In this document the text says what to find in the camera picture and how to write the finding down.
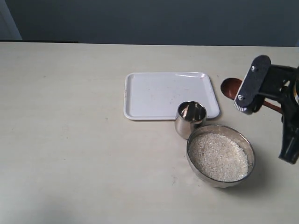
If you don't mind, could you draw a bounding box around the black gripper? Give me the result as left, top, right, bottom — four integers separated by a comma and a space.
234, 55, 299, 164

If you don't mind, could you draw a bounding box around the white rectangular plastic tray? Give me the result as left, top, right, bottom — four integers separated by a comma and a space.
123, 72, 220, 120

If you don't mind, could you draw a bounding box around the brown wooden spoon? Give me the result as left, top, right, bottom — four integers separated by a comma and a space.
221, 77, 282, 114

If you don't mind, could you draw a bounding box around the small steel cup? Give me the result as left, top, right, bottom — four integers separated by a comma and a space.
174, 101, 206, 140

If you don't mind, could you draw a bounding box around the steel bowl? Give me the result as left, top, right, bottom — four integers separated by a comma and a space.
186, 125, 255, 188

